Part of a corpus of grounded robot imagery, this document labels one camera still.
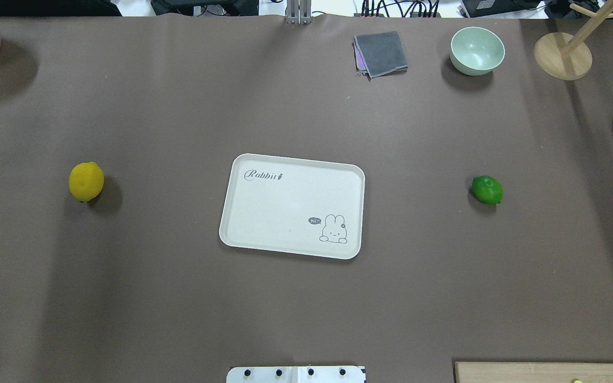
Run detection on green lime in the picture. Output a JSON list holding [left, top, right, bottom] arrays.
[[471, 175, 504, 205]]

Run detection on yellow lemon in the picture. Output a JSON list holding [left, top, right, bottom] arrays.
[[68, 162, 105, 203]]

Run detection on white rabbit tray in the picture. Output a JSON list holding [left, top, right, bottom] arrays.
[[219, 153, 366, 260]]

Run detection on folded grey cloth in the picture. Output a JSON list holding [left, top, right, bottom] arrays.
[[353, 31, 408, 79]]

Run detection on mint green bowl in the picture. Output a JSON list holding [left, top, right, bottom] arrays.
[[450, 27, 506, 76]]

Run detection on wooden cutting board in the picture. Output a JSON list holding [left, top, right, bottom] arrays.
[[454, 361, 613, 382]]

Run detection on wooden mug tree stand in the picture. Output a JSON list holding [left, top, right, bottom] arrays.
[[534, 1, 613, 81]]

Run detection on aluminium frame post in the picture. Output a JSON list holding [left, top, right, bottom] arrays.
[[285, 0, 313, 25]]

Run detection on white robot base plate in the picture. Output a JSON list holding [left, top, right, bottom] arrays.
[[226, 365, 367, 382]]

